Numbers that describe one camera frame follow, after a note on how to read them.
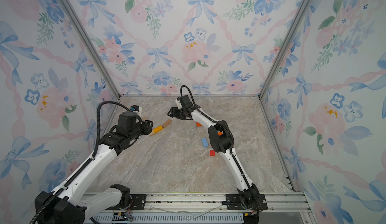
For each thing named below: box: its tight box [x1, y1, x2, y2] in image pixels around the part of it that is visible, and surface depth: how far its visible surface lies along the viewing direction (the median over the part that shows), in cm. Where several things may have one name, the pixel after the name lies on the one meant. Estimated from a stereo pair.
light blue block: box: [201, 137, 209, 148], surface depth 97 cm
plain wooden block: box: [161, 119, 172, 129], surface depth 105 cm
